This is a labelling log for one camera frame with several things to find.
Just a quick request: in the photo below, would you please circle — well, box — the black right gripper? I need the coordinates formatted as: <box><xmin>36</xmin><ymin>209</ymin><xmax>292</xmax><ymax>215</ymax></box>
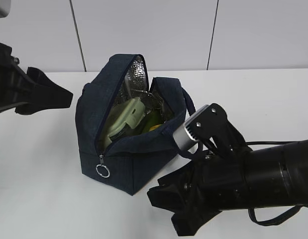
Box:
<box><xmin>147</xmin><ymin>142</ymin><xmax>253</xmax><ymax>236</ymax></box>

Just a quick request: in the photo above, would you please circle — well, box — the dark blue insulated lunch bag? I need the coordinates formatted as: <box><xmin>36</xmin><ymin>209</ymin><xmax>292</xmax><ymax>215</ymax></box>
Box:
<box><xmin>75</xmin><ymin>54</ymin><xmax>196</xmax><ymax>195</ymax></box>

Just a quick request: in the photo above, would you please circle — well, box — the green lidded glass food container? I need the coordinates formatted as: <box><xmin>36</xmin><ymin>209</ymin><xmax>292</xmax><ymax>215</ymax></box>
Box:
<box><xmin>103</xmin><ymin>97</ymin><xmax>145</xmax><ymax>146</ymax></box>

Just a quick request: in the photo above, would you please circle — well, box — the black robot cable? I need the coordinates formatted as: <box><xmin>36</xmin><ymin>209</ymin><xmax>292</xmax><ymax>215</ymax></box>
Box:
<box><xmin>247</xmin><ymin>141</ymin><xmax>308</xmax><ymax>226</ymax></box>

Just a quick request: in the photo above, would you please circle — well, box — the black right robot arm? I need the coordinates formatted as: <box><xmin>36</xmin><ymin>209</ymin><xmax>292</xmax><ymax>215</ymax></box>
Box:
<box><xmin>147</xmin><ymin>139</ymin><xmax>308</xmax><ymax>236</ymax></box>

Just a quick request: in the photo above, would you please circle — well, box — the green cucumber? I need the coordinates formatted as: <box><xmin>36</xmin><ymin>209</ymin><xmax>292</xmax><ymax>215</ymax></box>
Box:
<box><xmin>141</xmin><ymin>110</ymin><xmax>163</xmax><ymax>133</ymax></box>

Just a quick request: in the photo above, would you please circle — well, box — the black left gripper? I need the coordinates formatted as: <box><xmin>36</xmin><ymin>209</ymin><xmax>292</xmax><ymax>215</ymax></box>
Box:
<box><xmin>0</xmin><ymin>43</ymin><xmax>73</xmax><ymax>115</ymax></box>

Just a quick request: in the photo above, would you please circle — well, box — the yellow toy pumpkin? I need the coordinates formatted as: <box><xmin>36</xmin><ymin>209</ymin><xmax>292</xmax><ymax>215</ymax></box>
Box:
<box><xmin>149</xmin><ymin>124</ymin><xmax>161</xmax><ymax>131</ymax></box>

